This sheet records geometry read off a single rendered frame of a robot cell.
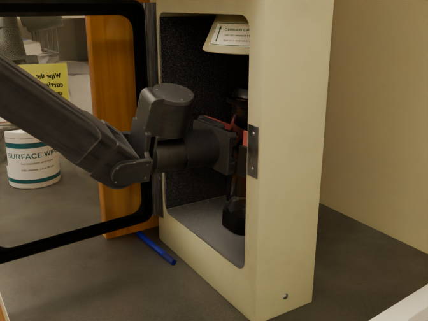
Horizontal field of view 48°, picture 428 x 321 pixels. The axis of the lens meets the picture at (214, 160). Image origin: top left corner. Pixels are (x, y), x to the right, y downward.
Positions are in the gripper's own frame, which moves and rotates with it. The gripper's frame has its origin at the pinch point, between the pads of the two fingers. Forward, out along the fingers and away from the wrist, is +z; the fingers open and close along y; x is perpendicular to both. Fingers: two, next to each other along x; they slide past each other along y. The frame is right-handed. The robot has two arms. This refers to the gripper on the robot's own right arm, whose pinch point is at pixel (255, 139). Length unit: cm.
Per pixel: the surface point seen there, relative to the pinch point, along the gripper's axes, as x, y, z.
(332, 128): 4.5, 13.8, 33.5
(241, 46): -15.5, -4.8, -7.7
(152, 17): -18.4, 17.0, -10.5
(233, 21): -18.6, -2.3, -7.5
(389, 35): -16.8, 1.4, 32.3
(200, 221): 15.8, 5.8, -6.4
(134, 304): 23.9, -0.2, -21.9
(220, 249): 15.7, -4.3, -9.1
